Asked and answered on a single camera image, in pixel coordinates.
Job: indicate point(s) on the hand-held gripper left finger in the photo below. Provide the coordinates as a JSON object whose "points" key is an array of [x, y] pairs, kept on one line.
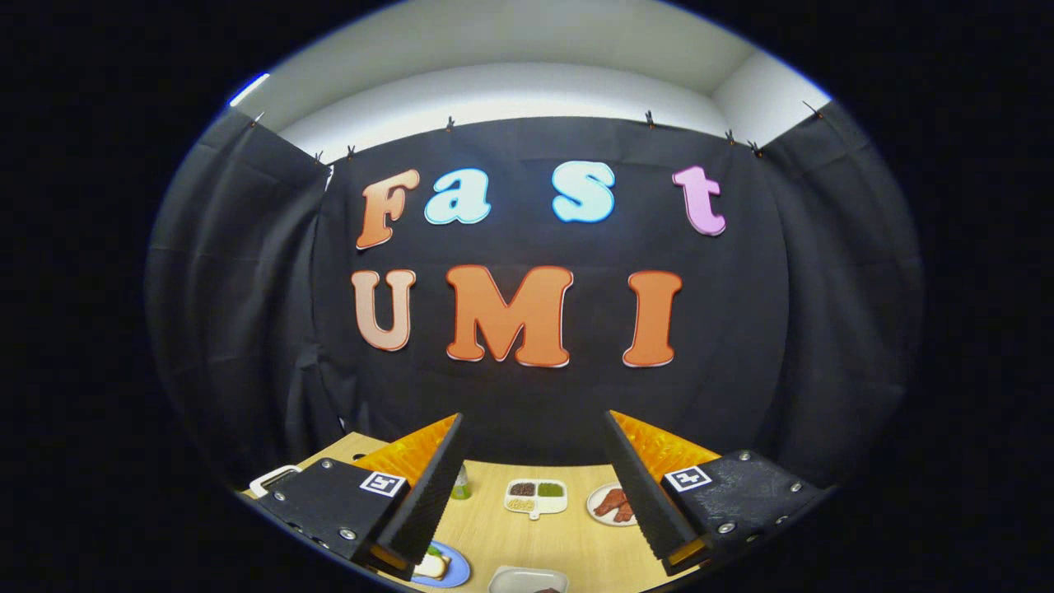
{"points": [[428, 494]]}

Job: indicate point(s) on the white divided dish with beans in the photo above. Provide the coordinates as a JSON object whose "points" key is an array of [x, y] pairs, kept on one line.
{"points": [[535, 498]]}

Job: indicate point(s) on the red meat slice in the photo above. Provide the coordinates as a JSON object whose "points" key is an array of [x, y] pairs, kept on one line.
{"points": [[609, 501], [626, 512]]}

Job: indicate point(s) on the white toaster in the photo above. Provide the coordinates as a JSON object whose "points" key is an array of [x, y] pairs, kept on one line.
{"points": [[276, 476]]}

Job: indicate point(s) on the white oval plate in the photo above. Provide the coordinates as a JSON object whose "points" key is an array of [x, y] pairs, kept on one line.
{"points": [[594, 511]]}

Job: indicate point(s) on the blue plate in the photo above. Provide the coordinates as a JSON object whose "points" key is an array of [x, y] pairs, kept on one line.
{"points": [[459, 568]]}

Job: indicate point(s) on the small white plate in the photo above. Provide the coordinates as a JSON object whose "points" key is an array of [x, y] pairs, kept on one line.
{"points": [[515, 579]]}

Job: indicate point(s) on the green label metal bottle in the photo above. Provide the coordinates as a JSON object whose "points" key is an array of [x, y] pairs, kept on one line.
{"points": [[461, 487]]}

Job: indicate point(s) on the row of cloth clips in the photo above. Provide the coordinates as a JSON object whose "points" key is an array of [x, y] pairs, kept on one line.
{"points": [[450, 123]]}

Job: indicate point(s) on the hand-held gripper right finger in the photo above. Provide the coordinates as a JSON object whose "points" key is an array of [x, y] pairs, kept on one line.
{"points": [[638, 494]]}

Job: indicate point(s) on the ceiling light panel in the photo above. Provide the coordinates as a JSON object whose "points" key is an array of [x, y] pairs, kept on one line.
{"points": [[249, 88]]}

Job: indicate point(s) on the toasted bread slice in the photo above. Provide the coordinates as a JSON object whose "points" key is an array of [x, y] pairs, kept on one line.
{"points": [[432, 567]]}

